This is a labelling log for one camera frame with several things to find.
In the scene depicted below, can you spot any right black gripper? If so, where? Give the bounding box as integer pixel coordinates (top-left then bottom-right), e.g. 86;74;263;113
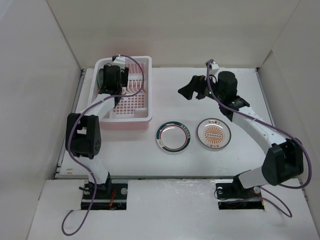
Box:
177;73;224;103

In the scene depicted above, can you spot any dark teal patterned plate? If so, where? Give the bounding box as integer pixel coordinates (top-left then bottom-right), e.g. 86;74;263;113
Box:
96;68;104;88

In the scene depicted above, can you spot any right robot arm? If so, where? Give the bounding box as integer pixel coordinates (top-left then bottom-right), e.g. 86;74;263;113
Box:
178;71;304;198

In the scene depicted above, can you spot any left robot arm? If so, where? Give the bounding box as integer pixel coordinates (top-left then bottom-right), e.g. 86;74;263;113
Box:
65;63;129;199

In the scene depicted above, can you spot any pink plastic dish rack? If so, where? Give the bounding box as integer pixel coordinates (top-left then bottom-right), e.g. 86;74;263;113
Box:
87;56;152;130

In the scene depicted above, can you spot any lower orange sunburst plate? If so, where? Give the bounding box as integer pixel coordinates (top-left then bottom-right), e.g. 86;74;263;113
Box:
196;118;232;150

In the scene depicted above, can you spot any white plate green red rim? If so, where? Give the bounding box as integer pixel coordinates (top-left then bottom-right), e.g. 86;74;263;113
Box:
155;121;191;154

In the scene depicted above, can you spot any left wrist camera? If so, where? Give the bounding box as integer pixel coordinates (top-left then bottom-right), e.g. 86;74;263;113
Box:
111;55;126;69

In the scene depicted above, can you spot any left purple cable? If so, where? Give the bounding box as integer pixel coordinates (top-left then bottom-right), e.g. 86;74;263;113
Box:
61;54;146;236

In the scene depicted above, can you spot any purple cable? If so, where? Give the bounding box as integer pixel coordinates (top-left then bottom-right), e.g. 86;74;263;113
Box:
61;54;146;236
205;58;313;219

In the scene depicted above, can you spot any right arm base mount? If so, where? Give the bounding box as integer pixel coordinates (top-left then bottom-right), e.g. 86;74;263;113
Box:
214;181;265;210

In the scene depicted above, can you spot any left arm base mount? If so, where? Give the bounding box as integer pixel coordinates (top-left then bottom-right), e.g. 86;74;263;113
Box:
78;182;128;211

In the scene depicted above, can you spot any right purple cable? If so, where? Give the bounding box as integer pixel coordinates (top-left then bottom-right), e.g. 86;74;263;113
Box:
205;58;313;219

